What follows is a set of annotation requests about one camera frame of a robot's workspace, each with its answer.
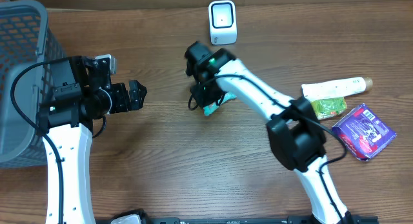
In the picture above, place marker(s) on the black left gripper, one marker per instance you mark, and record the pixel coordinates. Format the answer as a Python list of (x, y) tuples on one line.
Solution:
[(126, 97)]

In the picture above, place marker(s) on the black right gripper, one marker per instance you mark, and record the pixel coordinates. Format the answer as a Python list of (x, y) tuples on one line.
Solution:
[(200, 95)]

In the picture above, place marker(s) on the mint green wipes pack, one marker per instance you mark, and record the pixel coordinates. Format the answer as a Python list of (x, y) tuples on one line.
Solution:
[(210, 109)]

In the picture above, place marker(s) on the white tube gold cap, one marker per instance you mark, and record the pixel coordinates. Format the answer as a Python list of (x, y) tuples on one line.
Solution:
[(336, 88)]

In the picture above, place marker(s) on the green yellow snack packet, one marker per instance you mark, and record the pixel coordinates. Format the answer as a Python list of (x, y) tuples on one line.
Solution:
[(327, 108)]

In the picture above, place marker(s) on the purple Carefree pad pack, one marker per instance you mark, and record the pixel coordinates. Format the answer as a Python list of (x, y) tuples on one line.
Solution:
[(364, 133)]

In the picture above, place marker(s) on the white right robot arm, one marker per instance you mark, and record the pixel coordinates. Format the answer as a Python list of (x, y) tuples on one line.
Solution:
[(296, 136)]

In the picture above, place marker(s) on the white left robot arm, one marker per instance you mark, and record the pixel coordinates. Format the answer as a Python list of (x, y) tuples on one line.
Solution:
[(82, 92)]

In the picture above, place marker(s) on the white barcode scanner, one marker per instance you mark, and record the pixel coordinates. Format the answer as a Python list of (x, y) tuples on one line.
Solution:
[(222, 22)]

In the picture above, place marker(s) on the white base mount left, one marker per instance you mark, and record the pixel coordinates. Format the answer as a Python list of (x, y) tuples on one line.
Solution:
[(137, 216)]

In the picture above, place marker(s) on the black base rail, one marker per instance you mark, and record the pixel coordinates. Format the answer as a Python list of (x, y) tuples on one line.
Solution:
[(288, 220)]

